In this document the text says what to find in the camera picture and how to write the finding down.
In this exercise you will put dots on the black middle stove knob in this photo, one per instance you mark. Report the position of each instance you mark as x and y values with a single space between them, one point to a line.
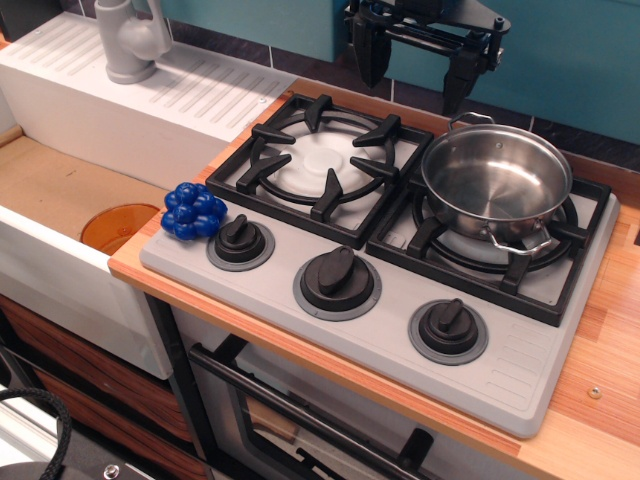
337 286

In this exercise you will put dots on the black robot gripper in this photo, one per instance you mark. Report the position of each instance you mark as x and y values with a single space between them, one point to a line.
429 25

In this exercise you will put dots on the black burner grate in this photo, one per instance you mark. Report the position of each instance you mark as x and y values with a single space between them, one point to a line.
315 171
540 286

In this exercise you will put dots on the black left burner grate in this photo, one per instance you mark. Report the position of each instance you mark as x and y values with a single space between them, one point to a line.
315 171

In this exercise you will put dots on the wood grain drawer front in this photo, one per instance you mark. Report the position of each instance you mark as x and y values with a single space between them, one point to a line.
128 408

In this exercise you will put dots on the orange plastic bowl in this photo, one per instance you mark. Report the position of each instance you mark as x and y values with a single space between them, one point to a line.
110 229

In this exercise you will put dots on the white toy sink unit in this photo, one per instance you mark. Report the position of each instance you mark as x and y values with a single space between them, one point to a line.
74 143

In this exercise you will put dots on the toy oven door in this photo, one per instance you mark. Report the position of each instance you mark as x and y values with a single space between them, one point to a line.
287 422

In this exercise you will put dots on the grey toy faucet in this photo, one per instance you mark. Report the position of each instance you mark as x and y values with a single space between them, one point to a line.
131 45

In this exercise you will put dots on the black left stove knob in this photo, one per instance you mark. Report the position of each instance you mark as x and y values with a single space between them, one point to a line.
240 245

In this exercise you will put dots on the black stove knob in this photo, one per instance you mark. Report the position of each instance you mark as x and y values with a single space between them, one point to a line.
337 286
240 245
448 332

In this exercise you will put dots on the stainless steel pan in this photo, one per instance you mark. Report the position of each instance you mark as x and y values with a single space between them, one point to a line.
496 183

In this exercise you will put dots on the black right burner grate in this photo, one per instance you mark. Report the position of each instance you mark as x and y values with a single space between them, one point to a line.
540 286

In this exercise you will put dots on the black oven door handle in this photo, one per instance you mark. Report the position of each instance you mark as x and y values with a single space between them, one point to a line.
222 363

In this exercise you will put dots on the black right stove knob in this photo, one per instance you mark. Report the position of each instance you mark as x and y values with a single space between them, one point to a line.
448 332

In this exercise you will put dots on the grey toy stove top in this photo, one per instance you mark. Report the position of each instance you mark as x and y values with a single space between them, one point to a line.
509 386

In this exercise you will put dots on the blue toy blueberry cluster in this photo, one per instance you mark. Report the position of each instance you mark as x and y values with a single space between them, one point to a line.
192 212

